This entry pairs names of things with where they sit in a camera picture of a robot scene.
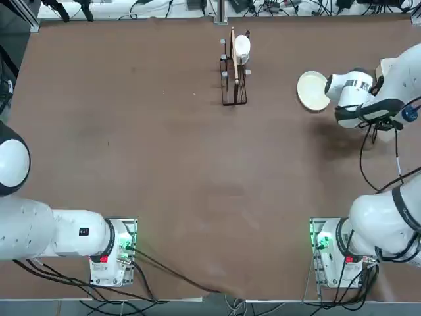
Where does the dark arm base cable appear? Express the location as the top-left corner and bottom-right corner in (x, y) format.
(131, 247), (228, 294)

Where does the aluminium frame post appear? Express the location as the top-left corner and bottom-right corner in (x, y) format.
(213, 0), (228, 24)

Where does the black tripod leg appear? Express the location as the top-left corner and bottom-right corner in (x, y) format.
(77, 0), (95, 22)
(42, 0), (72, 23)

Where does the aluminium corner rail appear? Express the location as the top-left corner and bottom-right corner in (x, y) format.
(12, 0), (41, 33)

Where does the white mug black handle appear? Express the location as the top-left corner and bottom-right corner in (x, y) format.
(231, 30), (253, 66)

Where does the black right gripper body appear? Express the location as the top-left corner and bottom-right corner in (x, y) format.
(370, 118), (404, 132)

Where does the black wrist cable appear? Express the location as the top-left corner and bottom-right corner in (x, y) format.
(358, 128), (421, 195)

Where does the white round plate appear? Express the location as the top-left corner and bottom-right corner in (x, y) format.
(297, 70), (332, 113)

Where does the black wire wooden cup rack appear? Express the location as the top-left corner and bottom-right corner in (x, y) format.
(218, 26), (253, 107)

